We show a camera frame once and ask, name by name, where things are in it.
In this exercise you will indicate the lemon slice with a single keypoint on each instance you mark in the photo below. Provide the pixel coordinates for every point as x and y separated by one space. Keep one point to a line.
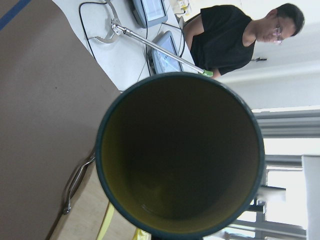
140 234

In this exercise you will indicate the person in black shirt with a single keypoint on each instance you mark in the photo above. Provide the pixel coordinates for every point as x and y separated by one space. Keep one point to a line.
222 38

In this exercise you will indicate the yellow plastic knife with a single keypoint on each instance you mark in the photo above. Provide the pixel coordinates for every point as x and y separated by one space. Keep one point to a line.
109 212

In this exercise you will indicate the metal reacher grabber tool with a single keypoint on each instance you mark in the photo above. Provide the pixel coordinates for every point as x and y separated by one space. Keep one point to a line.
118 30

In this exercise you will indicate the teach pendant tablet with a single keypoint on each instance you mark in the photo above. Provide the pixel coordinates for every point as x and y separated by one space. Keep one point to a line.
149 13
161 63

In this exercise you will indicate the teal mug yellow inside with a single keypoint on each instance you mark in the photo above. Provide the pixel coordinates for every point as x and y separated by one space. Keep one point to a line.
180 155

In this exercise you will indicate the wooden cutting board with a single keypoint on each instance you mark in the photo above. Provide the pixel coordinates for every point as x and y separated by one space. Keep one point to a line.
85 207

